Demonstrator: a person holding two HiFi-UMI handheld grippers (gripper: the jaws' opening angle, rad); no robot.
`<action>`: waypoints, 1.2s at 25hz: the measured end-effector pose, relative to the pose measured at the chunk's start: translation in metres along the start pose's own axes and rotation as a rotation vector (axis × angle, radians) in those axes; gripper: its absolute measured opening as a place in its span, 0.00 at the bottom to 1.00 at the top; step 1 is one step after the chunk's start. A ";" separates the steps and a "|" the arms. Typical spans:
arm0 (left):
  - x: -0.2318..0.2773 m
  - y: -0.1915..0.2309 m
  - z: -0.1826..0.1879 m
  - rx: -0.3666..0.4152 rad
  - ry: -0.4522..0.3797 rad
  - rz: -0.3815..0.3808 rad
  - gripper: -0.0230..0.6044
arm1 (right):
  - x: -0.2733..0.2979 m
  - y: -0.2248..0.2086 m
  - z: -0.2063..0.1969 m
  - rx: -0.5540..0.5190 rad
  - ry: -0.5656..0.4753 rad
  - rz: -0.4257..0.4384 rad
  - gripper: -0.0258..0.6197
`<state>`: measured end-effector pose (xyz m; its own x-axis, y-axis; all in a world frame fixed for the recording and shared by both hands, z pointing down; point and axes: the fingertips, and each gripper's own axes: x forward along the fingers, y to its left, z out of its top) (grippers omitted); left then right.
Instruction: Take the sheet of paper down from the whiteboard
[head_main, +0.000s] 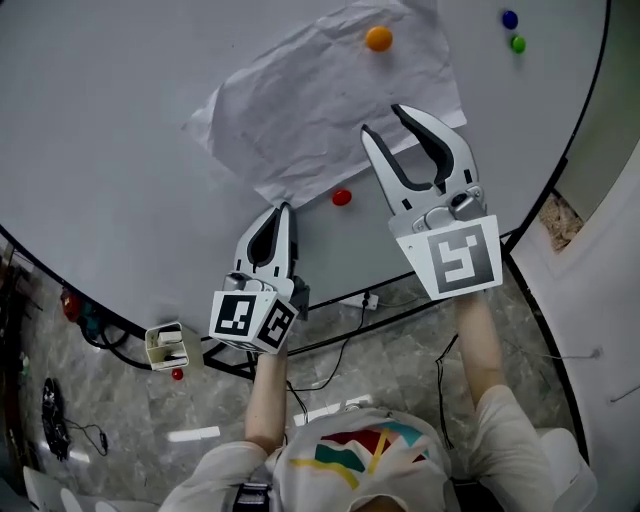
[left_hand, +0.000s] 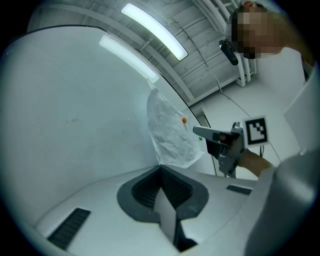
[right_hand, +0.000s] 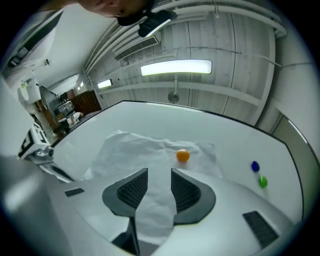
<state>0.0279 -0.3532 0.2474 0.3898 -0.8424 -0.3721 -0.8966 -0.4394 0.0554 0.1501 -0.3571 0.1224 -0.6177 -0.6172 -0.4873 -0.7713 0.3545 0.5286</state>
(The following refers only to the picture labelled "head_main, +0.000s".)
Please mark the red and teal tool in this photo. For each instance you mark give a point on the red and teal tool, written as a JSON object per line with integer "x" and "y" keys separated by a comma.
{"x": 80, "y": 310}

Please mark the white whiteboard with black frame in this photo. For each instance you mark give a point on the white whiteboard with black frame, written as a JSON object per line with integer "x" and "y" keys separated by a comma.
{"x": 110, "y": 150}

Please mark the white sheet of paper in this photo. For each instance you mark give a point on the white sheet of paper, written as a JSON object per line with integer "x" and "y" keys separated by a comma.
{"x": 310, "y": 115}

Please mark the person's right forearm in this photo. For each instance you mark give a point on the person's right forearm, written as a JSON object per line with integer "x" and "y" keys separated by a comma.
{"x": 480, "y": 350}

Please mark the blue round magnet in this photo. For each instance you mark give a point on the blue round magnet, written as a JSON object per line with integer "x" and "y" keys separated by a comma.
{"x": 509, "y": 19}

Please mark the white marker holder box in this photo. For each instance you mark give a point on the white marker holder box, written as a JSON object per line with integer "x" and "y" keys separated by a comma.
{"x": 167, "y": 345}

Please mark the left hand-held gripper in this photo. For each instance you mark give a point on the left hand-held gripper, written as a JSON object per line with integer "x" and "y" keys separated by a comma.
{"x": 240, "y": 320}

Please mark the green round magnet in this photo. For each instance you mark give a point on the green round magnet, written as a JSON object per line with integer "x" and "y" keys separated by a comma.
{"x": 518, "y": 44}

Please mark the person's white printed shirt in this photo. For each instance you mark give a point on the person's white printed shirt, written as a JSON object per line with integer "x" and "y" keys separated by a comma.
{"x": 390, "y": 465}

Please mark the red round magnet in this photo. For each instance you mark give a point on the red round magnet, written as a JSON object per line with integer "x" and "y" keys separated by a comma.
{"x": 177, "y": 374}
{"x": 342, "y": 197}

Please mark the orange round magnet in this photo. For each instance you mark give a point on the orange round magnet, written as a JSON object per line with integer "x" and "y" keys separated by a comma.
{"x": 378, "y": 38}

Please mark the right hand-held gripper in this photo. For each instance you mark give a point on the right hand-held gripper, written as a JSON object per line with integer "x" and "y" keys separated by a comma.
{"x": 460, "y": 255}

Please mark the black chest-mounted device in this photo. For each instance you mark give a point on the black chest-mounted device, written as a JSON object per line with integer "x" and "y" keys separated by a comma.
{"x": 252, "y": 496}

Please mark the person's left forearm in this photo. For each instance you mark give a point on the person's left forearm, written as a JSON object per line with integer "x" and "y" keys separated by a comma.
{"x": 267, "y": 400}

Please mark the white power strip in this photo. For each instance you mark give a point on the white power strip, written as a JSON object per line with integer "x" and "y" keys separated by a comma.
{"x": 361, "y": 301}

